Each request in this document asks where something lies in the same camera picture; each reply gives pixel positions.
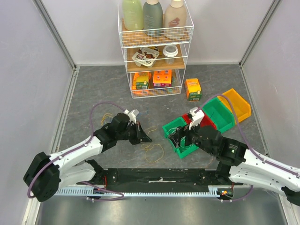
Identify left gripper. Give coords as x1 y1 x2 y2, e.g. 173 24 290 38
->
117 120 152 145

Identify white cable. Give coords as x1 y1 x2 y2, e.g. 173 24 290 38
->
172 127 196 150

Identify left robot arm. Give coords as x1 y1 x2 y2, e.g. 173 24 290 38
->
23 110 152 202

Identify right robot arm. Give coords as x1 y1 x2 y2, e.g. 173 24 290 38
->
168 126 300 205

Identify front green bin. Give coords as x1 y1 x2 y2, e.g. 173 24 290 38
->
162 117 199 158

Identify green bin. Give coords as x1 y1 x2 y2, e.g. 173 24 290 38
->
202 97 236 133
162 117 199 158

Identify red bin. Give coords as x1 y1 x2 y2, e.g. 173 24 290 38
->
181 113 217 130

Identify rear green bin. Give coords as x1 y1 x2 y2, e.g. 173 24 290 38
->
202 97 236 133

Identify sponge box on table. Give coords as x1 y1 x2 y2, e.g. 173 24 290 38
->
185 78 202 101

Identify sponge box in rack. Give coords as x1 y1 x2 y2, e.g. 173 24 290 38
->
132 72 151 90

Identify green sponges in rack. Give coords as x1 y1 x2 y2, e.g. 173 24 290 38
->
171 76 178 87

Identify yellow bin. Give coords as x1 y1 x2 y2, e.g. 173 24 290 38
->
223 88 252 122

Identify pink orange box in rack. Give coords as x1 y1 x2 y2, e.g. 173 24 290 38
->
153 70 172 88

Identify yogurt cup pack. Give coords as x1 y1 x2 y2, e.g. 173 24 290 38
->
132 47 159 68

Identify clear cup with lid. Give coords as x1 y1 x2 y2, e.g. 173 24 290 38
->
163 45 178 64

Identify grey green bottle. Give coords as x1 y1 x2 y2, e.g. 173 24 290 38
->
142 0 163 37

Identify light green bottle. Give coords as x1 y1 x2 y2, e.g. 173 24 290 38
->
122 0 143 31

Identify beige brown bottle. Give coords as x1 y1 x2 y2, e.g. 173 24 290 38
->
164 0 187 40

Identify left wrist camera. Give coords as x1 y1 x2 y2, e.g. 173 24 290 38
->
123 109 139 124

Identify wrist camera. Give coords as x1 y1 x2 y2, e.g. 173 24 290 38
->
188 107 205 130
123 109 139 124

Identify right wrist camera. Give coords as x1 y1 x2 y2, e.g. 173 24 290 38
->
188 107 205 130

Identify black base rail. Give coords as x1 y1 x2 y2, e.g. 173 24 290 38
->
91 168 222 193

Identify white cable duct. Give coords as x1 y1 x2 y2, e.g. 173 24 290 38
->
54 185 224 197

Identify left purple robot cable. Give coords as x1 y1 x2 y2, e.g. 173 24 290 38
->
27 102 128 199

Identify white wire shelf rack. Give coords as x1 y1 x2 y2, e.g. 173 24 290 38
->
118 0 194 98

